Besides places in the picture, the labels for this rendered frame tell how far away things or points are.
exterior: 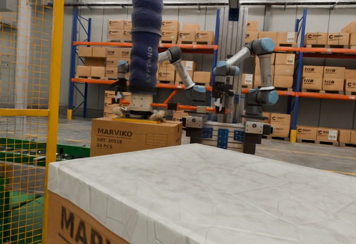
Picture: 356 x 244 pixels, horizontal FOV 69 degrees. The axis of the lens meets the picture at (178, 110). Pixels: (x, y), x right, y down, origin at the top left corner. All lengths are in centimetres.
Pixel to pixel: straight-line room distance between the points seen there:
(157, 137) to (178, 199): 147
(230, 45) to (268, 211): 229
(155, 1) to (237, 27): 90
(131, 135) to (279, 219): 159
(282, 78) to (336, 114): 268
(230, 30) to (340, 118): 867
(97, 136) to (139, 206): 165
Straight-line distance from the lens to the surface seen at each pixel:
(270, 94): 221
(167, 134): 178
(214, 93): 189
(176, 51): 232
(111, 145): 191
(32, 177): 211
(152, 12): 200
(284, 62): 916
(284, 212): 34
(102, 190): 36
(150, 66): 193
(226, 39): 259
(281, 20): 1081
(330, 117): 1078
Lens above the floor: 114
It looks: 3 degrees down
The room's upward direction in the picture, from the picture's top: 4 degrees clockwise
